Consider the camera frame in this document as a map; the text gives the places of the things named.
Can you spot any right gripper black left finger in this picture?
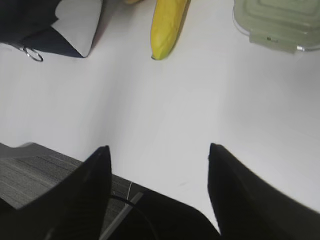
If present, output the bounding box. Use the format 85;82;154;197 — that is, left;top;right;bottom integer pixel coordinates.
0;146;112;240

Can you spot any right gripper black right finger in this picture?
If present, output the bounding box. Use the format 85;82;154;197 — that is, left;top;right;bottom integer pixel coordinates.
207;143;320;240

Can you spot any yellow banana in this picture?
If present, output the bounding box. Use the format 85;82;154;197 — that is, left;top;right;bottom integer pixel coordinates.
150;0;189;61

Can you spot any navy blue lunch bag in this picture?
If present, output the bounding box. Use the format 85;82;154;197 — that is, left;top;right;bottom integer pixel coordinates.
0;0;103;62

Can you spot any green lidded glass container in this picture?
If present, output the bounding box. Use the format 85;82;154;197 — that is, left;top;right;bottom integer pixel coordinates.
232;0;320;53

